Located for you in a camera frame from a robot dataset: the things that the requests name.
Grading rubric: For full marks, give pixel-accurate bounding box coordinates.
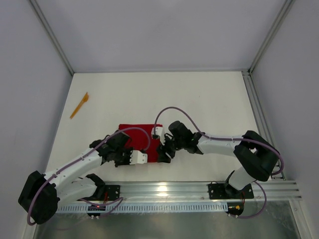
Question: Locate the red cloth napkin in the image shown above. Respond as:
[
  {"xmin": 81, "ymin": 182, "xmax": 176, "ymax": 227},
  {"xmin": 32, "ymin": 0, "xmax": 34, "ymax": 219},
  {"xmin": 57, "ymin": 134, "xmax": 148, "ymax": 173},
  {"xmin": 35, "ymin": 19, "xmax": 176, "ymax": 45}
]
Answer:
[{"xmin": 118, "ymin": 124, "xmax": 160, "ymax": 163}]

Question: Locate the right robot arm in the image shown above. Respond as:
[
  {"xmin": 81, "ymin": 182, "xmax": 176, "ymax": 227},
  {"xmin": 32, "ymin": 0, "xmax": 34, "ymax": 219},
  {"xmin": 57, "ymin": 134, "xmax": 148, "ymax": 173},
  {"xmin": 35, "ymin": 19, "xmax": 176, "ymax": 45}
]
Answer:
[{"xmin": 152, "ymin": 120, "xmax": 280, "ymax": 199}]

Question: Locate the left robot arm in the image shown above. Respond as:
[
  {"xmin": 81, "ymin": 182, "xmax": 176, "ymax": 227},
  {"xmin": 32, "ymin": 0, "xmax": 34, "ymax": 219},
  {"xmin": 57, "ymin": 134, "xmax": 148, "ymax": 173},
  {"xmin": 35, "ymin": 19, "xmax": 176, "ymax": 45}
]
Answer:
[{"xmin": 18, "ymin": 131, "xmax": 132, "ymax": 226}]

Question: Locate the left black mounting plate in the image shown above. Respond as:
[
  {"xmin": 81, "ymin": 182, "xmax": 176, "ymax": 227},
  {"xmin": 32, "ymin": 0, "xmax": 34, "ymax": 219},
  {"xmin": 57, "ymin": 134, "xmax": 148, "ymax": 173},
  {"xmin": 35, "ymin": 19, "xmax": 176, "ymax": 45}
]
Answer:
[{"xmin": 102, "ymin": 185, "xmax": 121, "ymax": 202}]

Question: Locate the black mounting plate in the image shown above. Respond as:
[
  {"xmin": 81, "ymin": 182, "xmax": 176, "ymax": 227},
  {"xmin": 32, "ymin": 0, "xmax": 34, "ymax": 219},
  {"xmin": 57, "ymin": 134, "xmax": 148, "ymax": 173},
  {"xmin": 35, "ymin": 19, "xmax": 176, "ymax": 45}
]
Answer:
[
  {"xmin": 102, "ymin": 185, "xmax": 121, "ymax": 202},
  {"xmin": 207, "ymin": 183, "xmax": 254, "ymax": 200}
]

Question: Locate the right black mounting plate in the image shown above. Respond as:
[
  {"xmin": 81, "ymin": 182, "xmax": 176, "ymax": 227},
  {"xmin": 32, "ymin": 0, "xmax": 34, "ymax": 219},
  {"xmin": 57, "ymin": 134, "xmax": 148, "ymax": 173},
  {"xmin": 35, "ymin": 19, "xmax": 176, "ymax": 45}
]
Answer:
[{"xmin": 207, "ymin": 183, "xmax": 254, "ymax": 200}]

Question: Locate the orange plastic fork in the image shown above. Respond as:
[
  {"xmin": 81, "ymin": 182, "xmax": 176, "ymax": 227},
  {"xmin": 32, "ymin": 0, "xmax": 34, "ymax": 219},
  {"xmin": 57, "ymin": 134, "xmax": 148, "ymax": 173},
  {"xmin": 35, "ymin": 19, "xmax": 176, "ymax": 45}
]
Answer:
[{"xmin": 69, "ymin": 92, "xmax": 89, "ymax": 119}]

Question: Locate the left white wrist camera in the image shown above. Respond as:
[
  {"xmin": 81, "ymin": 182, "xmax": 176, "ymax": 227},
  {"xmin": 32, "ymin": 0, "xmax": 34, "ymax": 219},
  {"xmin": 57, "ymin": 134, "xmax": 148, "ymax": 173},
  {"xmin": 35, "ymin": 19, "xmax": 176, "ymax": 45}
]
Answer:
[{"xmin": 129, "ymin": 150, "xmax": 148, "ymax": 165}]

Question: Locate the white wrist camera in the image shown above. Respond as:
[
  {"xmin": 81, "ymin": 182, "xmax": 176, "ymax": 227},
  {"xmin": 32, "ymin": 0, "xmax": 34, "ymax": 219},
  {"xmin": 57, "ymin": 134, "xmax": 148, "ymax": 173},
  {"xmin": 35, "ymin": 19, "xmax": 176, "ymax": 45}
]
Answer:
[
  {"xmin": 152, "ymin": 126, "xmax": 165, "ymax": 145},
  {"xmin": 129, "ymin": 150, "xmax": 148, "ymax": 165}
]

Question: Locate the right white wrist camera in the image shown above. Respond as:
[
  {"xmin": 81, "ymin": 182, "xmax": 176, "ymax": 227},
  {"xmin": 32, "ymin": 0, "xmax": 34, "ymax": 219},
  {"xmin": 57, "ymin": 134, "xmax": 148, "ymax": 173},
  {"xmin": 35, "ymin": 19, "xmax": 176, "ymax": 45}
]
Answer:
[{"xmin": 152, "ymin": 126, "xmax": 165, "ymax": 145}]

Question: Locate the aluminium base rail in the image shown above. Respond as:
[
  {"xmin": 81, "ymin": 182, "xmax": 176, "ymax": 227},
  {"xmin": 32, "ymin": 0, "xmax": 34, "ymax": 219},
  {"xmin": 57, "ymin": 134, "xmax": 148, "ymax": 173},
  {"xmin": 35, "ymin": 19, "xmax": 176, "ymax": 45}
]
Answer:
[{"xmin": 106, "ymin": 180, "xmax": 302, "ymax": 203}]

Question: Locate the white slotted cable duct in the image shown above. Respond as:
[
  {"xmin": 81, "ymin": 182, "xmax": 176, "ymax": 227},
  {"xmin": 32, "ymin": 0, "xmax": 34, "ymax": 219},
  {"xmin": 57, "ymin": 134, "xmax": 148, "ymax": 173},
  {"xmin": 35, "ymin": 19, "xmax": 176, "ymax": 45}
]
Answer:
[{"xmin": 57, "ymin": 202, "xmax": 228, "ymax": 214}]

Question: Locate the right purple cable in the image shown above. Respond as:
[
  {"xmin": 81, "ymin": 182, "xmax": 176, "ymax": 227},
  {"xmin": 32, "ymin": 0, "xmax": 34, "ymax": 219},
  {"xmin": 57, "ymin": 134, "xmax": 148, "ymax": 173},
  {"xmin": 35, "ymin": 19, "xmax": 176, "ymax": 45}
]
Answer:
[{"xmin": 154, "ymin": 107, "xmax": 286, "ymax": 175}]

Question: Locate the purple cable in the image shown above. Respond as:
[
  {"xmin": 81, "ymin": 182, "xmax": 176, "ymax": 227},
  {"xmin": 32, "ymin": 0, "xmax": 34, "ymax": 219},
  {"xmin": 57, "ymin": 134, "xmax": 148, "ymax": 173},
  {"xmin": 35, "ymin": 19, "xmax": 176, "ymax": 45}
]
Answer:
[
  {"xmin": 154, "ymin": 107, "xmax": 286, "ymax": 175},
  {"xmin": 26, "ymin": 126, "xmax": 151, "ymax": 226}
]

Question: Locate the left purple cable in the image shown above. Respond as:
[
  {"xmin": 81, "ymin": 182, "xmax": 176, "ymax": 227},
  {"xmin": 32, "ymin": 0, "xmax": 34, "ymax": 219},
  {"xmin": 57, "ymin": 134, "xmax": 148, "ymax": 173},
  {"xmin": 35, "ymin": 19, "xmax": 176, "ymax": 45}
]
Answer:
[{"xmin": 26, "ymin": 126, "xmax": 151, "ymax": 226}]

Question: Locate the left aluminium frame post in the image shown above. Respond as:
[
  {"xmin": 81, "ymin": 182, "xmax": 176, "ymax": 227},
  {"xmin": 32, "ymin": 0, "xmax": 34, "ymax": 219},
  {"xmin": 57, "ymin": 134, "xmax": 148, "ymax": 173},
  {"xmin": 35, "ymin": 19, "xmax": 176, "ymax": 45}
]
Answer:
[{"xmin": 28, "ymin": 0, "xmax": 75, "ymax": 76}]

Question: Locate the aluminium frame post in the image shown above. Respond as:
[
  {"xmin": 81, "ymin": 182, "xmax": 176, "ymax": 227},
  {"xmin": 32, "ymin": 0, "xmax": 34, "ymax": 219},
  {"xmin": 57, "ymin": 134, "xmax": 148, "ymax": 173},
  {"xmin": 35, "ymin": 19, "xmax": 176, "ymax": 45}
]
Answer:
[
  {"xmin": 28, "ymin": 0, "xmax": 75, "ymax": 76},
  {"xmin": 248, "ymin": 0, "xmax": 295, "ymax": 75}
]

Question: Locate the right aluminium frame post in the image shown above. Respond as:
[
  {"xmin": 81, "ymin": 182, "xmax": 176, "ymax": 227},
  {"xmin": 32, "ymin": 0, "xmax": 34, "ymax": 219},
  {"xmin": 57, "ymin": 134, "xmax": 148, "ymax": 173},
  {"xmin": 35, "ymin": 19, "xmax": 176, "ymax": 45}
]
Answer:
[{"xmin": 248, "ymin": 0, "xmax": 295, "ymax": 75}]

